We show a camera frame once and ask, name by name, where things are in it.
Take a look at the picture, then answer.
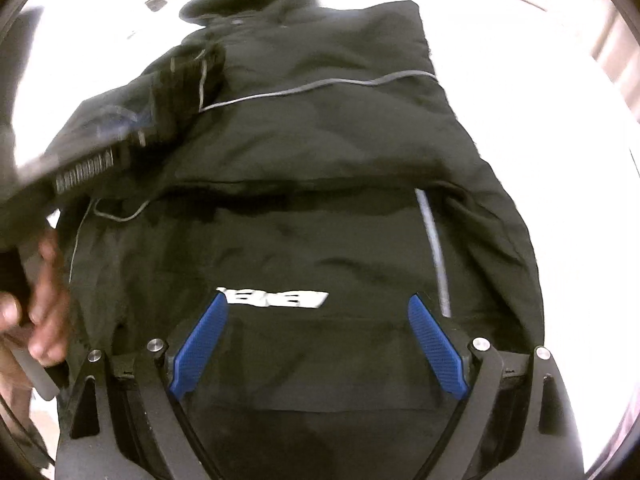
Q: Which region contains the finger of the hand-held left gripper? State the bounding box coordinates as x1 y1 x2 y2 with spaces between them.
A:
142 42 227 143

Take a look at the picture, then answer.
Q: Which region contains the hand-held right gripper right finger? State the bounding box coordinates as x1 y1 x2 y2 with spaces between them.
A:
407 294 583 480

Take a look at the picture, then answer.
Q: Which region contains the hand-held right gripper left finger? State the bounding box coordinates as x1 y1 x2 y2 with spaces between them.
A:
57 293 231 480

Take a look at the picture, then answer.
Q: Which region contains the black hooded jacket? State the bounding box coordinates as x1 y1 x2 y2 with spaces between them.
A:
42 0 546 480

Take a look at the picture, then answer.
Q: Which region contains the person's left hand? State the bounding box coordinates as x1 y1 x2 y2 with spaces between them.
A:
0 230 72 391

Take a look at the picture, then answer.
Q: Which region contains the white bed sheet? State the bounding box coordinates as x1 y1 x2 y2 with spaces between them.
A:
10 0 640 476

